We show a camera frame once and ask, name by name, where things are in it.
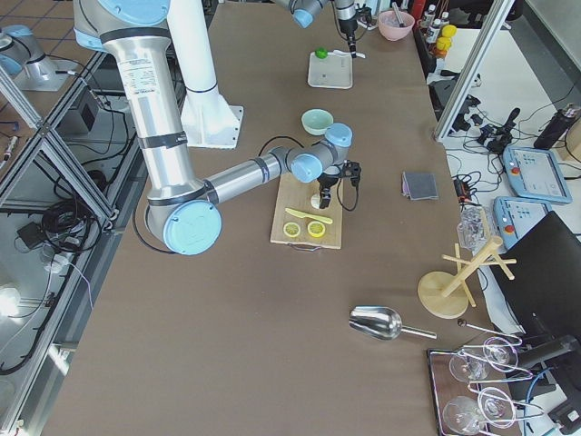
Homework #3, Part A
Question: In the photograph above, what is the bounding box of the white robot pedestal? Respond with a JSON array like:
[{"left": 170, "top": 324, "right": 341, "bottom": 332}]
[{"left": 166, "top": 0, "right": 243, "bottom": 149}]

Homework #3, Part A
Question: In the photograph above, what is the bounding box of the pale green bowl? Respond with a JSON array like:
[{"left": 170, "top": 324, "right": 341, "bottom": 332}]
[{"left": 300, "top": 108, "right": 334, "bottom": 136}]

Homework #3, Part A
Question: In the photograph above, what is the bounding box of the grey folded cloth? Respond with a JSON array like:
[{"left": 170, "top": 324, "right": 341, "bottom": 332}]
[{"left": 401, "top": 172, "right": 438, "bottom": 201}]

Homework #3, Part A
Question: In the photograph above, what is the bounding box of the blue teach pendant far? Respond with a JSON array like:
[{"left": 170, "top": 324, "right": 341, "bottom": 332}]
[{"left": 502, "top": 145, "right": 573, "bottom": 204}]

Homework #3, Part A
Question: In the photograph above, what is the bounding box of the white ceramic spoon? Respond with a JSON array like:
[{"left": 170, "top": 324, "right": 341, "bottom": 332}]
[{"left": 328, "top": 49, "right": 367, "bottom": 59}]

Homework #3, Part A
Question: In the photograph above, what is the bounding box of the metal tube in bowl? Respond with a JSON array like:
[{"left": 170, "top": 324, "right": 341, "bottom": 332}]
[{"left": 391, "top": 2, "right": 406, "bottom": 28}]

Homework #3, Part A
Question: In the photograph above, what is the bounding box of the green lime toy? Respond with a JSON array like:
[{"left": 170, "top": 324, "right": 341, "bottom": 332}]
[{"left": 314, "top": 47, "right": 328, "bottom": 59}]

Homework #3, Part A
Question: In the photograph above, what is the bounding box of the blue teach pendant near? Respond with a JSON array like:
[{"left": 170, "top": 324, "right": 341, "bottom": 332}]
[{"left": 493, "top": 196, "right": 552, "bottom": 249}]

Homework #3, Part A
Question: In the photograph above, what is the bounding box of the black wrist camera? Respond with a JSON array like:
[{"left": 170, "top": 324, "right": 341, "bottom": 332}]
[{"left": 341, "top": 160, "right": 361, "bottom": 189}]

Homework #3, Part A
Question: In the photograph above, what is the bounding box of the wine glass rack tray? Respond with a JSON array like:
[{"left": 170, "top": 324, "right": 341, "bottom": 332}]
[{"left": 427, "top": 336, "right": 544, "bottom": 435}]

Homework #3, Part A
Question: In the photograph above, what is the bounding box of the bamboo cutting board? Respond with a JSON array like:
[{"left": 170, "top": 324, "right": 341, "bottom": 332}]
[{"left": 270, "top": 173, "right": 343, "bottom": 250}]

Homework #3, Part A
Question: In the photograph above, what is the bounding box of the black monitor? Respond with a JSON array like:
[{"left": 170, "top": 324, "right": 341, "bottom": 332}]
[{"left": 491, "top": 212, "right": 580, "bottom": 338}]

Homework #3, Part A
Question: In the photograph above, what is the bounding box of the blue teach pendant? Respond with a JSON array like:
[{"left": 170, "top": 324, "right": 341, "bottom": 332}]
[
  {"left": 502, "top": 145, "right": 573, "bottom": 204},
  {"left": 493, "top": 196, "right": 552, "bottom": 249}
]

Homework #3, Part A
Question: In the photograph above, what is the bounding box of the lemon half near handle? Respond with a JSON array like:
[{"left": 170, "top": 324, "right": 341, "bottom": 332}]
[{"left": 307, "top": 220, "right": 326, "bottom": 238}]

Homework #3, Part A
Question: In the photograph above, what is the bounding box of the pink bowl with cubes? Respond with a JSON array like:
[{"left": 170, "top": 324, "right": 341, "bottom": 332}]
[{"left": 378, "top": 10, "right": 416, "bottom": 41}]

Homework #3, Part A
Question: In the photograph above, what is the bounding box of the wooden mug tree stand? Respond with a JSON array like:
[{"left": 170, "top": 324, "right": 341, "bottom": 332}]
[{"left": 418, "top": 236, "right": 517, "bottom": 319}]

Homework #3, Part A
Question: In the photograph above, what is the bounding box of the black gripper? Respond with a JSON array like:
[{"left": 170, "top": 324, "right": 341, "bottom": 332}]
[
  {"left": 317, "top": 172, "right": 340, "bottom": 209},
  {"left": 340, "top": 17, "right": 357, "bottom": 59}
]

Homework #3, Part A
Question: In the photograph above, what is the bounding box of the yellow plastic knife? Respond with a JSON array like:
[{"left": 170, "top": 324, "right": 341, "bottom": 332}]
[{"left": 285, "top": 207, "right": 333, "bottom": 224}]

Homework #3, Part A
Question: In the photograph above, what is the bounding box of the silver metal scoop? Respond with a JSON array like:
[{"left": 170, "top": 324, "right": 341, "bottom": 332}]
[{"left": 349, "top": 305, "right": 438, "bottom": 341}]

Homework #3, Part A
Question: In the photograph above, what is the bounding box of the aluminium frame post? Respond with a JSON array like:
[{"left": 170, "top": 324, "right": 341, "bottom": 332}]
[{"left": 433, "top": 0, "right": 515, "bottom": 143}]

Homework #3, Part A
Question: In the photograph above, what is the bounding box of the white rectangular tray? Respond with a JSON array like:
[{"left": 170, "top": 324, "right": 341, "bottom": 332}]
[{"left": 307, "top": 52, "right": 353, "bottom": 89}]

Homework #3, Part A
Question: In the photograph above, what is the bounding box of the black water bottle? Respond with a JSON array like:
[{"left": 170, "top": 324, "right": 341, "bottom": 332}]
[{"left": 533, "top": 103, "right": 580, "bottom": 150}]

